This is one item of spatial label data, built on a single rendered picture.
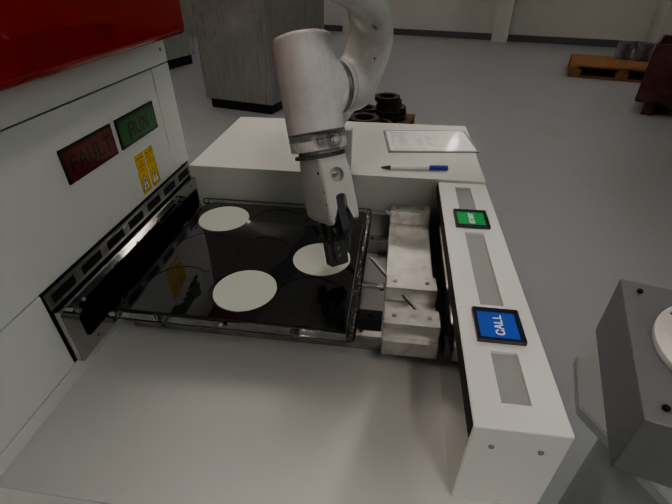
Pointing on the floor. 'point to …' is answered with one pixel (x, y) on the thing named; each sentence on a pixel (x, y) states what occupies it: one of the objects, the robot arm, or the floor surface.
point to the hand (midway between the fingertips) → (336, 251)
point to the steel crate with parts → (657, 78)
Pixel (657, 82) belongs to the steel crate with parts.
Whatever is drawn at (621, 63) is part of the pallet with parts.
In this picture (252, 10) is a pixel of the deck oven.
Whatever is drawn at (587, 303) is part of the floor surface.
